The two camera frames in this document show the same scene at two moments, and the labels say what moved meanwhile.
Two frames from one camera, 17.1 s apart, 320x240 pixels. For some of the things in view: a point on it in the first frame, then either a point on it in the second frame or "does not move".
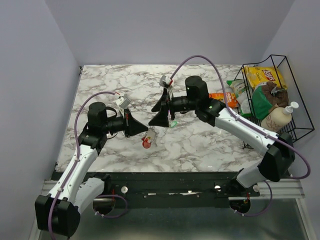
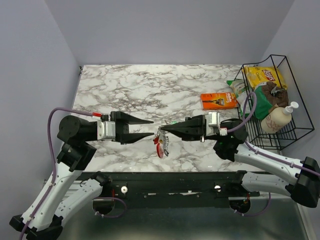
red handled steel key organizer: x=150 y=136 → x=161 y=140
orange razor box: x=231 y=98 does not move
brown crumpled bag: x=277 y=96 does not move
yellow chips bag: x=254 y=75 does not move
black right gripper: x=161 y=119 → x=191 y=129
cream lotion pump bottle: x=278 y=118 does not move
